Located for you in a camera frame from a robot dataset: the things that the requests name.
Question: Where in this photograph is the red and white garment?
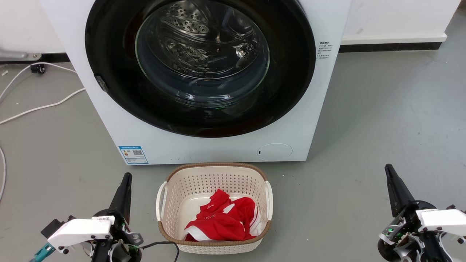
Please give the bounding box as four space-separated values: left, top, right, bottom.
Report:
184 189 262 242

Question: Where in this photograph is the white looping floor cable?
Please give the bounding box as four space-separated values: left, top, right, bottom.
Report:
0 62 78 100

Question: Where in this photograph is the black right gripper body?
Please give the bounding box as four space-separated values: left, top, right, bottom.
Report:
378 202 455 262

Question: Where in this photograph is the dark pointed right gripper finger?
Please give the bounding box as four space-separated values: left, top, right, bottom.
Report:
385 164 416 218

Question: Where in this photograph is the white wall ledge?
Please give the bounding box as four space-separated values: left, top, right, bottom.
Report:
341 0 461 45

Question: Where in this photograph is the teal cable connector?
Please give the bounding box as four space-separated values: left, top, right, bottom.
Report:
30 243 56 262

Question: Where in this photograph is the round white filter cover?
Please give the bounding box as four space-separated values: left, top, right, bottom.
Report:
257 143 293 162

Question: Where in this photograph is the small printed text sticker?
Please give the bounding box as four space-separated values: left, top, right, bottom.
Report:
316 41 332 60

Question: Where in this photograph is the steel perforated washer drum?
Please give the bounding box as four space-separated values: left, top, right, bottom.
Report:
137 0 270 79

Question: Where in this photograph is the white front-load washing machine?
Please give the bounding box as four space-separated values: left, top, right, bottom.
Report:
39 0 352 166

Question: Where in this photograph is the white thick floor cable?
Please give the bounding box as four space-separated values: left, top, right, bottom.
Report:
0 88 86 125

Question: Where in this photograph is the white curved floor cable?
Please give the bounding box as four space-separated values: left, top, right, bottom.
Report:
0 147 7 201

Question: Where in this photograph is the beige perforated laundry basket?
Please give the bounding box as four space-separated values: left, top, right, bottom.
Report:
156 162 273 254

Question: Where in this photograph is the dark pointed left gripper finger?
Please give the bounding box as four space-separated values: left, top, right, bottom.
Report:
108 172 133 223

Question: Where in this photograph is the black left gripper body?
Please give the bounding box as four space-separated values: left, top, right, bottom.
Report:
91 209 143 262

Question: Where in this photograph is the blue energy label sticker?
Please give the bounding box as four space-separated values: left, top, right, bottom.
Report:
118 146 149 165

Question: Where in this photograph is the black round glass washer door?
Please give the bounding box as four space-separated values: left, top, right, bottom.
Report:
85 0 316 138

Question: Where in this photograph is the metal door hinge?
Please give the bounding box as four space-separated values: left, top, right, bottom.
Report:
95 74 109 92

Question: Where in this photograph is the grey metal floor bracket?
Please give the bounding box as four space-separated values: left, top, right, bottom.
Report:
0 50 42 61

